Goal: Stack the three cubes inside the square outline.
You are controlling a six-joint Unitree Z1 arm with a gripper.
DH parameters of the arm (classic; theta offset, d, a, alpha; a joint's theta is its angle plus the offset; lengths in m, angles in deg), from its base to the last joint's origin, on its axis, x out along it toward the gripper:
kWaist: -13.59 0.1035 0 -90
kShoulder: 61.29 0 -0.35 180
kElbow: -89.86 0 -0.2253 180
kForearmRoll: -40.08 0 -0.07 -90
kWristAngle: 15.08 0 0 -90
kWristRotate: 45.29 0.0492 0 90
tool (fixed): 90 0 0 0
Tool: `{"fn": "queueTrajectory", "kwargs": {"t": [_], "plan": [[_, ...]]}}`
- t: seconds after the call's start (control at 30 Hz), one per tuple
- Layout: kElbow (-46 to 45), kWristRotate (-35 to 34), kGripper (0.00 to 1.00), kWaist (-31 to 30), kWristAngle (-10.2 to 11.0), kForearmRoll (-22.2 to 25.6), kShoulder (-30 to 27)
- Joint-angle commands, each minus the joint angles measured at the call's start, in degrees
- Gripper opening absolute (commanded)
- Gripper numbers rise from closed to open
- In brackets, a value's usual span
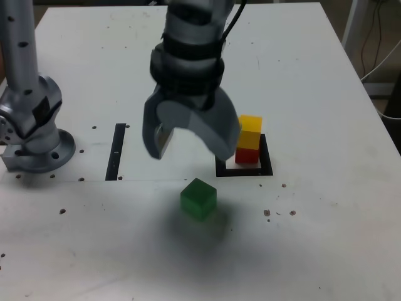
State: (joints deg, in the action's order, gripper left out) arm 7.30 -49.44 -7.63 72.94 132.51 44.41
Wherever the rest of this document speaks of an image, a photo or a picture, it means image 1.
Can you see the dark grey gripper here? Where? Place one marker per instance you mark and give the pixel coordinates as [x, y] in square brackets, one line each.
[191, 100]

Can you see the yellow cube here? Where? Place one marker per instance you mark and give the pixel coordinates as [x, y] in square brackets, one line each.
[250, 131]

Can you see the red cube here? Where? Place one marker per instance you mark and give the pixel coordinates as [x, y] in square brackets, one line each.
[247, 155]

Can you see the green cube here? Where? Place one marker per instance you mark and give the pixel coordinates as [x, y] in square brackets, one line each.
[197, 200]

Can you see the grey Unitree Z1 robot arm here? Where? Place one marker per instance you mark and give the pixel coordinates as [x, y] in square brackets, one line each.
[22, 62]

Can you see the black tape square outline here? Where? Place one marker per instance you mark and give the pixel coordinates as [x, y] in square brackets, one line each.
[266, 156]

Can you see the black tape strip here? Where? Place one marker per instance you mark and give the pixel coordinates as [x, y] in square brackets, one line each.
[115, 150]

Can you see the brown rounded background object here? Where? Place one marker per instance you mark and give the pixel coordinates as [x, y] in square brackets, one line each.
[2, 69]

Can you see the white table leg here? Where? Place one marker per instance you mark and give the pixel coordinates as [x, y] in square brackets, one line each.
[349, 28]

